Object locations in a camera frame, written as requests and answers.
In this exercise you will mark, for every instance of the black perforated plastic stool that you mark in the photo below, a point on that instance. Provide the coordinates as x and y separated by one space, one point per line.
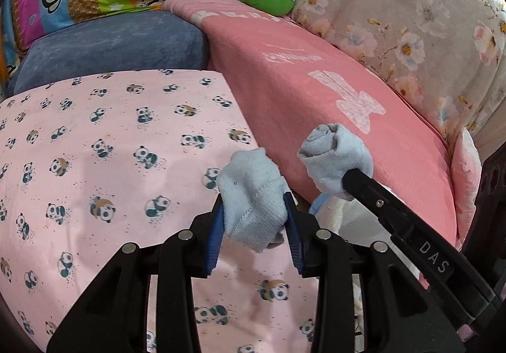
490 198

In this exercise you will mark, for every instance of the blue plush cushion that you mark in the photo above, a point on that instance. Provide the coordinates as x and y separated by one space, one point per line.
118 48

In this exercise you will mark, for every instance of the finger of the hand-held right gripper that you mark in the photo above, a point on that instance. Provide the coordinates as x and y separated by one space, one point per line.
367 191

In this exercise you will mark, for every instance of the light blue sock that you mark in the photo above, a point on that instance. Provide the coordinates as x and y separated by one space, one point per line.
336 155
253 195

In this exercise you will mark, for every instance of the white plastic bag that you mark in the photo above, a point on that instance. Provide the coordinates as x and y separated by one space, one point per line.
336 218

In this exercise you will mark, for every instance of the pink white pillow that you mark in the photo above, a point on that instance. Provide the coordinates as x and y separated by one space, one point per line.
466 179

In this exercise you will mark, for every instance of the beige curtain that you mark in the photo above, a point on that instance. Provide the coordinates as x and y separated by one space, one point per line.
492 139

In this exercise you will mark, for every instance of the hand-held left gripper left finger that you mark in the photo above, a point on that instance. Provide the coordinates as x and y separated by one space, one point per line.
213 234

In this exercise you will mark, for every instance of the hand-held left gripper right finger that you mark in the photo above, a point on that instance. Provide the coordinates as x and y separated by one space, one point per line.
293 234

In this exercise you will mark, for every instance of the pink panda print sheet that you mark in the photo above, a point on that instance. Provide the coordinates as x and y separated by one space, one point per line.
99 159

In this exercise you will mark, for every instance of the pink blanket with bow print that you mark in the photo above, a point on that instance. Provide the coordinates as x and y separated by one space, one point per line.
300 100

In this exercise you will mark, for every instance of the grey floral sheet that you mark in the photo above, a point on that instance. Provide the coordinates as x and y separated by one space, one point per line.
395 13

